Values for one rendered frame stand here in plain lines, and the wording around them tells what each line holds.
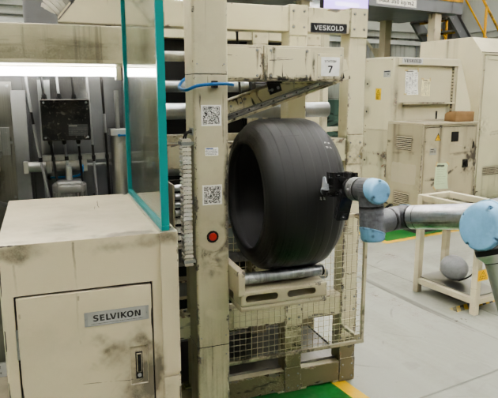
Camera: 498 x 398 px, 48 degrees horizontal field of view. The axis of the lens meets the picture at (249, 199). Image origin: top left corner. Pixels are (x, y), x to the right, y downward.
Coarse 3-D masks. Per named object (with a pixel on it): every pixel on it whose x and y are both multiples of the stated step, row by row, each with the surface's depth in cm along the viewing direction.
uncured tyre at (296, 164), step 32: (256, 128) 210; (288, 128) 206; (320, 128) 212; (256, 160) 246; (288, 160) 196; (320, 160) 200; (256, 192) 251; (288, 192) 194; (320, 192) 197; (256, 224) 247; (288, 224) 196; (320, 224) 200; (256, 256) 213; (288, 256) 205; (320, 256) 211
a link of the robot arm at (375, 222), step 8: (360, 208) 168; (368, 208) 166; (376, 208) 166; (384, 208) 172; (360, 216) 168; (368, 216) 166; (376, 216) 166; (384, 216) 168; (392, 216) 170; (360, 224) 169; (368, 224) 166; (376, 224) 166; (384, 224) 168; (392, 224) 170; (360, 232) 169; (368, 232) 167; (376, 232) 166; (384, 232) 168; (368, 240) 167; (376, 240) 167
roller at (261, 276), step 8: (320, 264) 221; (248, 272) 210; (256, 272) 211; (264, 272) 211; (272, 272) 212; (280, 272) 213; (288, 272) 214; (296, 272) 215; (304, 272) 216; (312, 272) 218; (320, 272) 219; (248, 280) 208; (256, 280) 210; (264, 280) 211; (272, 280) 213
